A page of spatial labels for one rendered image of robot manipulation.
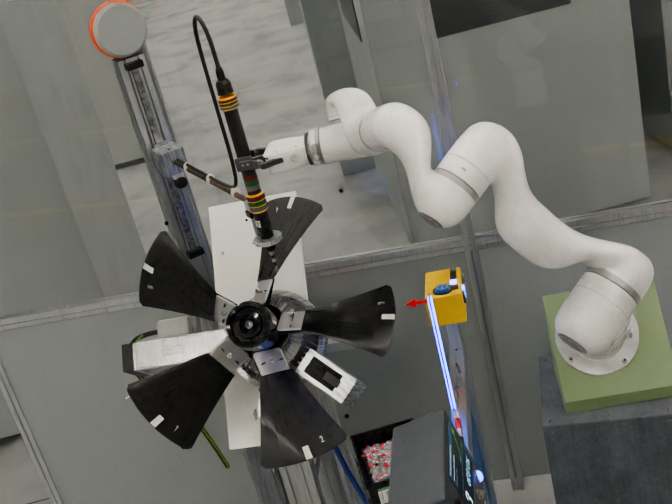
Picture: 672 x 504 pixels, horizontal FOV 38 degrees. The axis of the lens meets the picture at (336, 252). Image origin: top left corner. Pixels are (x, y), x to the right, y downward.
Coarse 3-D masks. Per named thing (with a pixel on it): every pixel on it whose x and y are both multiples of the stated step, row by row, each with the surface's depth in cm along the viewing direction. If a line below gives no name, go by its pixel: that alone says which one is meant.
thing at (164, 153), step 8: (160, 144) 286; (168, 144) 286; (176, 144) 284; (152, 152) 284; (160, 152) 280; (168, 152) 278; (176, 152) 279; (184, 152) 281; (160, 160) 280; (168, 160) 279; (184, 160) 281; (160, 168) 283; (168, 168) 279; (176, 168) 281; (168, 176) 280
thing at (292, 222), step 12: (276, 204) 257; (300, 204) 250; (312, 204) 247; (276, 216) 255; (288, 216) 251; (300, 216) 247; (312, 216) 245; (276, 228) 253; (288, 228) 248; (300, 228) 245; (288, 240) 246; (264, 252) 254; (276, 252) 248; (288, 252) 244; (264, 264) 252; (264, 276) 249
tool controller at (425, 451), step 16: (432, 416) 183; (448, 416) 184; (400, 432) 184; (416, 432) 181; (432, 432) 178; (448, 432) 179; (400, 448) 179; (416, 448) 177; (432, 448) 174; (448, 448) 174; (464, 448) 184; (400, 464) 175; (416, 464) 172; (432, 464) 170; (448, 464) 170; (464, 464) 179; (400, 480) 171; (416, 480) 168; (432, 480) 166; (448, 480) 166; (464, 480) 175; (400, 496) 167; (416, 496) 165; (432, 496) 162; (448, 496) 162
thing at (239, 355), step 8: (224, 344) 244; (232, 344) 245; (216, 352) 244; (224, 352) 245; (232, 352) 246; (240, 352) 247; (224, 360) 246; (232, 360) 247; (240, 360) 248; (232, 368) 248
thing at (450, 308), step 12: (432, 276) 274; (444, 276) 272; (456, 276) 270; (432, 288) 267; (444, 300) 262; (456, 300) 262; (444, 312) 264; (456, 312) 264; (432, 324) 266; (444, 324) 266
